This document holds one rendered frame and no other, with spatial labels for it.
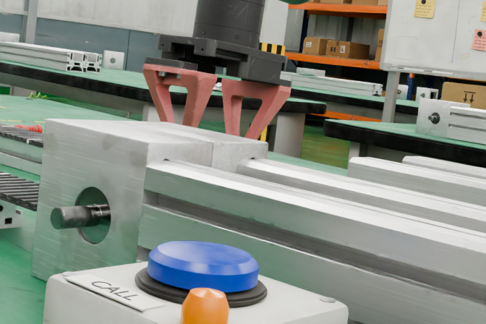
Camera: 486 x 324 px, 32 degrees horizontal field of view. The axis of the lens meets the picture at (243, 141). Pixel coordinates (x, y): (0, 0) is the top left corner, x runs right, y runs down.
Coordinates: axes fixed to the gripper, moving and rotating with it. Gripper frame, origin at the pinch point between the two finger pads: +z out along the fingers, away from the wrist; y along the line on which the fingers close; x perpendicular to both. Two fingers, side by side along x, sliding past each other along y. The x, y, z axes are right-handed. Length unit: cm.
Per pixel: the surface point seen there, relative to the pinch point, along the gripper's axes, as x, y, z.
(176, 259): -28.8, -33.2, 0.8
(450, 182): -24.6, -4.5, -1.7
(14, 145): 26.7, -0.6, 3.7
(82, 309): -26.9, -35.4, 2.9
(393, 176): -20.5, -4.5, -1.4
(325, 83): 269, 407, -22
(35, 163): 22.7, -0.5, 4.9
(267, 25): 489, 611, -80
